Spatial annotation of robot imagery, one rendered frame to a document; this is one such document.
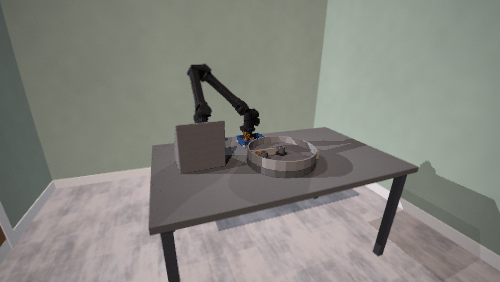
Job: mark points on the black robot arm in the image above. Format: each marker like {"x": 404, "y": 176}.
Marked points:
{"x": 204, "y": 111}

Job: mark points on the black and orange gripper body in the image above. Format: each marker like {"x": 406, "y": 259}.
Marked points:
{"x": 246, "y": 127}

